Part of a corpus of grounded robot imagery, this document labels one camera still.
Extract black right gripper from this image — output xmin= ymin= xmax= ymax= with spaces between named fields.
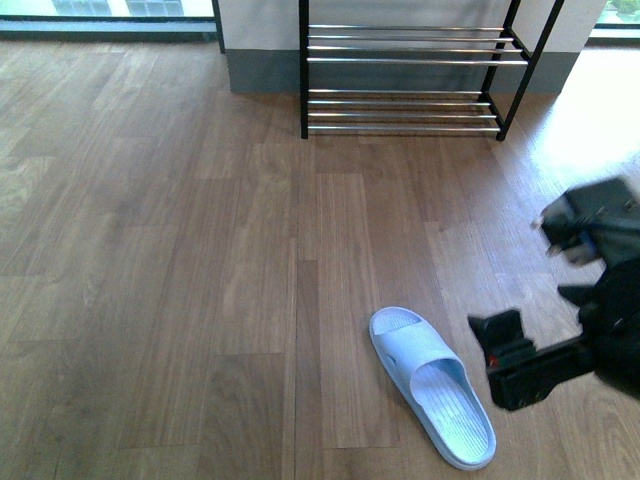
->
xmin=468 ymin=285 xmax=595 ymax=411

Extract light blue slide slipper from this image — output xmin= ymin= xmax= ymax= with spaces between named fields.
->
xmin=369 ymin=306 xmax=497 ymax=471

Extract black metal shoe rack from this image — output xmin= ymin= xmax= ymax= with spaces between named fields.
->
xmin=298 ymin=1 xmax=564 ymax=141

